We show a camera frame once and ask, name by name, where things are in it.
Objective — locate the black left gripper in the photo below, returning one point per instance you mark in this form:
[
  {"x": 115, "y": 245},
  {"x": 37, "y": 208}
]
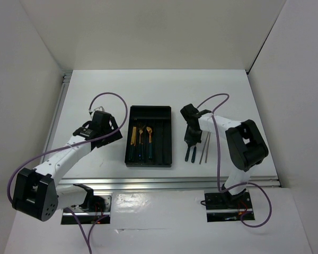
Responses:
[{"x": 111, "y": 138}]

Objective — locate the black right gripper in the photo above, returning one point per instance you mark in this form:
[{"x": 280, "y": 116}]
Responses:
[{"x": 191, "y": 140}]

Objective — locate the gold fork group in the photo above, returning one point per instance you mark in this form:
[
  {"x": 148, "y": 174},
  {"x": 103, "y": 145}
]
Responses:
[
  {"x": 187, "y": 154},
  {"x": 194, "y": 154}
]

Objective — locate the gold knife green handle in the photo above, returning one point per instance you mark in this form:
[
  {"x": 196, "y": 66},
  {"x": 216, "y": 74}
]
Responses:
[{"x": 132, "y": 143}]

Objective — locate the gold fork green handle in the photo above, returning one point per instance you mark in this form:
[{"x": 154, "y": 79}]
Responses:
[{"x": 150, "y": 151}]

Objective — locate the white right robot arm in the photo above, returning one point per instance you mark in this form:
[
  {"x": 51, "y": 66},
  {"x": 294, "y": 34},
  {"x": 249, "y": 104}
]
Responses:
[{"x": 245, "y": 143}]

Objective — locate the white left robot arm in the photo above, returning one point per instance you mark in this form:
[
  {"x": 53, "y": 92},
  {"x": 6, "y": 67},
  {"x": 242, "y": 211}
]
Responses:
[{"x": 37, "y": 192}]

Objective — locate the black cutlery tray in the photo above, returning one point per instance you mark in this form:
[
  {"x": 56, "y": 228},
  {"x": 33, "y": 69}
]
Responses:
[{"x": 159, "y": 118}]

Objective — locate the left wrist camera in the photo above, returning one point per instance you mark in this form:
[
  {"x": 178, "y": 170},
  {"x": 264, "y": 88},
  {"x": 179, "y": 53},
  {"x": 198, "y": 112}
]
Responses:
[{"x": 100, "y": 108}]

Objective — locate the aluminium front rail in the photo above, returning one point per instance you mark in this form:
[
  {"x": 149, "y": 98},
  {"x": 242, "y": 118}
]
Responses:
[{"x": 145, "y": 184}]

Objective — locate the aluminium rail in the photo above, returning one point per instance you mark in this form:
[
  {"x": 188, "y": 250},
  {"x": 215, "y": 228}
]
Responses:
[
  {"x": 63, "y": 90},
  {"x": 145, "y": 184}
]

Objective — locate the aluminium left rail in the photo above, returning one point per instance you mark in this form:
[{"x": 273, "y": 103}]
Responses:
[{"x": 63, "y": 90}]

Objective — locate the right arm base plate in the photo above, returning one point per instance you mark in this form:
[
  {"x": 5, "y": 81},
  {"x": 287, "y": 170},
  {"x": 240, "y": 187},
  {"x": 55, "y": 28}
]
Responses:
[{"x": 218, "y": 210}]

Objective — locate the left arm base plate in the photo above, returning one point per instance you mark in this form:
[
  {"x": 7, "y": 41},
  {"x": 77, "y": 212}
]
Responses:
[{"x": 98, "y": 208}]

